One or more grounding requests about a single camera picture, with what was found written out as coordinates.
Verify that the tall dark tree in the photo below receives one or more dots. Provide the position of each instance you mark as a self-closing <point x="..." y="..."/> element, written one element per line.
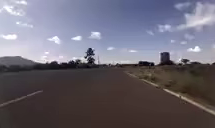
<point x="90" y="56"/>

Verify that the low dark building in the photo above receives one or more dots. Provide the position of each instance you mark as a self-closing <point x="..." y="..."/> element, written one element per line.
<point x="146" y="63"/>

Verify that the tall grey building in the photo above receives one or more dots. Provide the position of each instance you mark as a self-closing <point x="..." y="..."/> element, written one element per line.
<point x="165" y="57"/>

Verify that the row of dark bushes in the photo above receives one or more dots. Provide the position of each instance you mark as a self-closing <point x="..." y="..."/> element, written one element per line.
<point x="45" y="65"/>

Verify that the small flat-topped tree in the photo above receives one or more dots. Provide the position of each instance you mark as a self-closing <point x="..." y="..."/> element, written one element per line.
<point x="185" y="61"/>

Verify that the grey hill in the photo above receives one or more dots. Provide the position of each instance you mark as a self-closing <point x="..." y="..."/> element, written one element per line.
<point x="13" y="61"/>

